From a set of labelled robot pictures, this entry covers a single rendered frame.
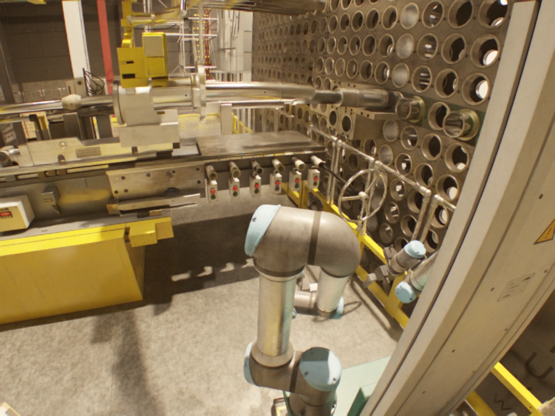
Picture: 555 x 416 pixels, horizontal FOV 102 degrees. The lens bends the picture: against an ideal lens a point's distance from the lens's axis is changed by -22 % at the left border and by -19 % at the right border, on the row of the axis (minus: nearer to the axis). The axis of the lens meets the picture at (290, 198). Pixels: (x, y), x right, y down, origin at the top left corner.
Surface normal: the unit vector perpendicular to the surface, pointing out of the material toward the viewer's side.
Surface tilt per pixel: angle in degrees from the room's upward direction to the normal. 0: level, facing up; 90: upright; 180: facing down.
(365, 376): 0
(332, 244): 64
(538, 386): 90
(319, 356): 7
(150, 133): 90
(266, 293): 81
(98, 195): 90
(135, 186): 90
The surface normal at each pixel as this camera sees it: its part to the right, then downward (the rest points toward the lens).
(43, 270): 0.39, 0.45
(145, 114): 0.38, 0.08
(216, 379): 0.06, -0.89
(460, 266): -0.97, 0.07
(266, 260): -0.45, 0.24
